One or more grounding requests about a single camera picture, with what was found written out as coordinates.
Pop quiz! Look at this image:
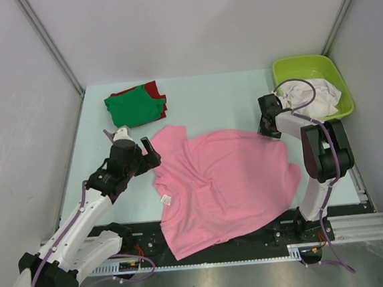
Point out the green plastic basin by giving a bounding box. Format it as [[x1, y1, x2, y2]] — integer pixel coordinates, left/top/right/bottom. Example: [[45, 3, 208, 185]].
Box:
[[272, 54, 355, 120]]

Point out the pink t shirt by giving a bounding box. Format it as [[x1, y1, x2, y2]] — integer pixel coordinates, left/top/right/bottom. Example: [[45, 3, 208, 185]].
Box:
[[152, 126, 301, 260]]

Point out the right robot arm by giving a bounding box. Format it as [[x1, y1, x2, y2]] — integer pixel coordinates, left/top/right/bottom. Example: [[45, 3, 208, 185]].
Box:
[[257, 94, 355, 246]]

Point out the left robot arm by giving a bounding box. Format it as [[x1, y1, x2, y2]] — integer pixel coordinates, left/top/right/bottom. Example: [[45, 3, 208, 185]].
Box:
[[18, 137, 161, 287]]

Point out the white t shirt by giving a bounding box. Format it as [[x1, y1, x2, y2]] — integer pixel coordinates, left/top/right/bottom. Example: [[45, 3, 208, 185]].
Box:
[[277, 78, 342, 119]]

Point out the folded green t shirt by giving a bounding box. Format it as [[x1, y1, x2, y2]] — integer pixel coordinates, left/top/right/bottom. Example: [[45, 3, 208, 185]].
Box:
[[102, 82, 169, 131]]

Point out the folded red t shirt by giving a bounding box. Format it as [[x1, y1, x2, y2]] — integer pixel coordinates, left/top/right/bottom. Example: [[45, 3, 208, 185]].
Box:
[[108, 79, 170, 132]]

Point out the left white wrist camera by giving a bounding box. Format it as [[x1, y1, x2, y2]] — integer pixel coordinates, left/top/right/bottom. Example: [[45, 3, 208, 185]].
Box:
[[111, 126, 134, 144]]

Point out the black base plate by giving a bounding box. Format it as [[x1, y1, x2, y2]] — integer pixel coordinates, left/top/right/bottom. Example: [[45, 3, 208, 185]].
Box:
[[53, 201, 378, 274]]

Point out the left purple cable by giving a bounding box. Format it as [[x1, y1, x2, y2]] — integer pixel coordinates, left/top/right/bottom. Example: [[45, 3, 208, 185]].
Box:
[[9, 126, 158, 287]]

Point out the slotted cable duct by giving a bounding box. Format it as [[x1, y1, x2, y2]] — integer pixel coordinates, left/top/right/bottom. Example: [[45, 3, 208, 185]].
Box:
[[90, 242, 327, 277]]

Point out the left aluminium frame post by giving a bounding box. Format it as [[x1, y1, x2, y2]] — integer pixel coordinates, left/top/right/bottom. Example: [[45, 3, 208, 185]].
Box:
[[14, 0, 85, 98]]

